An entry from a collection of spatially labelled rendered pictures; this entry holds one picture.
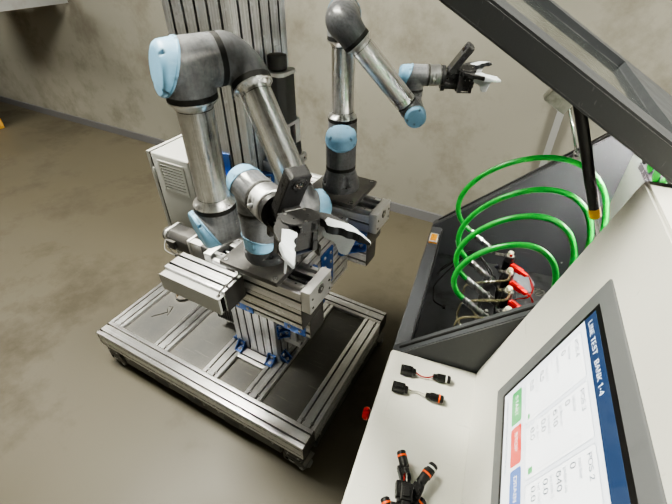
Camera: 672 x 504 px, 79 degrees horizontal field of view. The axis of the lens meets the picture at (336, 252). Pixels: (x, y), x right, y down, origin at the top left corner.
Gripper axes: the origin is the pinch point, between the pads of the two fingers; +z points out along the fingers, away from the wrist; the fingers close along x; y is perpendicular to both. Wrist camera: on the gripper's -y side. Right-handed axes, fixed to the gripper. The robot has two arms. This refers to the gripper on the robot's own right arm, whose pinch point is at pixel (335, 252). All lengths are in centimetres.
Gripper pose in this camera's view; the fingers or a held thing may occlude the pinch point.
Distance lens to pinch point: 65.0
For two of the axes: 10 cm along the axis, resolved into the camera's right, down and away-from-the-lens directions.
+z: 5.8, 5.1, -6.4
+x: -8.1, 2.5, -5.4
